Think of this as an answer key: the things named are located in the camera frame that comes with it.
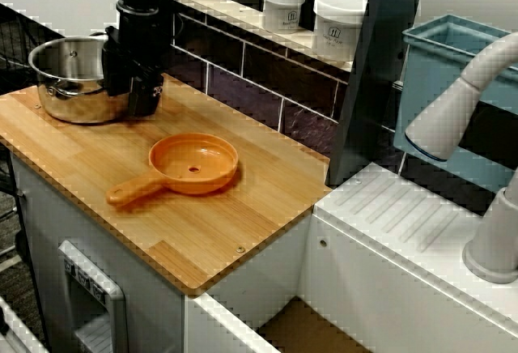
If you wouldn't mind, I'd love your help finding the white toy sink unit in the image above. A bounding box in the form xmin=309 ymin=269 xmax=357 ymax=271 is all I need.
xmin=184 ymin=162 xmax=518 ymax=353

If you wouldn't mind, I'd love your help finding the grey toy dispenser panel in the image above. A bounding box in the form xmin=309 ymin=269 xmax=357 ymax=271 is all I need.
xmin=57 ymin=240 xmax=129 ymax=353

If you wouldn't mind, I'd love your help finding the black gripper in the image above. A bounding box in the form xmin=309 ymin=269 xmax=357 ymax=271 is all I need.
xmin=103 ymin=12 xmax=165 ymax=118

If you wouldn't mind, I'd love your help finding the blue plastic bin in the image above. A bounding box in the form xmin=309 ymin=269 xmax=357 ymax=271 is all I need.
xmin=394 ymin=14 xmax=518 ymax=196

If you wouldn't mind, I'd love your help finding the orange plastic toy pan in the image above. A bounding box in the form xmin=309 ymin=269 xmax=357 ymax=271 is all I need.
xmin=105 ymin=133 xmax=240 ymax=207

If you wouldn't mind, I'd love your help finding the dark grey cabinet post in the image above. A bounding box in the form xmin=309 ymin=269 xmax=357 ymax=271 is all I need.
xmin=326 ymin=0 xmax=429 ymax=188

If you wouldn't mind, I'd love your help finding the stainless steel pot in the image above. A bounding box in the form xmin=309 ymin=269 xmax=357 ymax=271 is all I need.
xmin=28 ymin=33 xmax=134 ymax=124

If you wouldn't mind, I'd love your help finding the white lidded plastic jar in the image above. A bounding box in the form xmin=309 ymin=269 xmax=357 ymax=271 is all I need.
xmin=312 ymin=0 xmax=368 ymax=62
xmin=261 ymin=0 xmax=307 ymax=34

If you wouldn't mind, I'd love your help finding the white toy kitchen cabinet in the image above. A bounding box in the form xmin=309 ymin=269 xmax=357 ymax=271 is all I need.
xmin=7 ymin=152 xmax=187 ymax=353

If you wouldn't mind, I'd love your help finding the grey toy faucet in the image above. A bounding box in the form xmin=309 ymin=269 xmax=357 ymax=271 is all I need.
xmin=404 ymin=31 xmax=518 ymax=285

